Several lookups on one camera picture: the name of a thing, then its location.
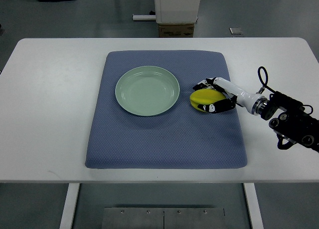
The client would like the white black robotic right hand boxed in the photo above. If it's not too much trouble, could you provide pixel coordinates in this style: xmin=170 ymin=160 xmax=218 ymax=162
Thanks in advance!
xmin=193 ymin=77 xmax=268 ymax=115

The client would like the yellow starfruit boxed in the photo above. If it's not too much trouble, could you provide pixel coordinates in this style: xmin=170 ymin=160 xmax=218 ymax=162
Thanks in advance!
xmin=190 ymin=89 xmax=226 ymax=112

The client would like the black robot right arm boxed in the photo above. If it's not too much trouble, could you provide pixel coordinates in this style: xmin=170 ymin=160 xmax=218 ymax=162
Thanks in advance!
xmin=255 ymin=66 xmax=319 ymax=152

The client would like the small grey floor plate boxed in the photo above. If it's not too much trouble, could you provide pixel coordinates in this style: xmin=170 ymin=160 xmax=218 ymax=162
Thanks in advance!
xmin=229 ymin=27 xmax=244 ymax=35

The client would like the pale green plate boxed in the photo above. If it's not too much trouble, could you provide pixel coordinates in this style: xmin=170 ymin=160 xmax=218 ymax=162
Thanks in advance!
xmin=115 ymin=66 xmax=180 ymax=117

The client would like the blue textured mat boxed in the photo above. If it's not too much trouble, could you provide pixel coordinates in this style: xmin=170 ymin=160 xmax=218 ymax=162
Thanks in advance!
xmin=85 ymin=50 xmax=247 ymax=169

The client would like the brown cardboard box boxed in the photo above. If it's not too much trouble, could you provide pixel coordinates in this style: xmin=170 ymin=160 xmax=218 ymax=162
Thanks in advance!
xmin=158 ymin=23 xmax=194 ymax=38

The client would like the white metal bar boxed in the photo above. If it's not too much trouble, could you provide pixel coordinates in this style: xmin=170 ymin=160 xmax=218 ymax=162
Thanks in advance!
xmin=132 ymin=14 xmax=156 ymax=21

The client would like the white cabinet pedestal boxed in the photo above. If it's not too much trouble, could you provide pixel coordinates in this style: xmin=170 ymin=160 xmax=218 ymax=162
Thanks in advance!
xmin=155 ymin=0 xmax=200 ymax=24

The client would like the grey metal base plate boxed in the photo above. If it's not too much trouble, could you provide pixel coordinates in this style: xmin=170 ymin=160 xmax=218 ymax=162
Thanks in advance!
xmin=102 ymin=208 xmax=227 ymax=229

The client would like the white table frame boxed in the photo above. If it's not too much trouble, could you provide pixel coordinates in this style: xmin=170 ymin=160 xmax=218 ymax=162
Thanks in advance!
xmin=59 ymin=183 xmax=264 ymax=229

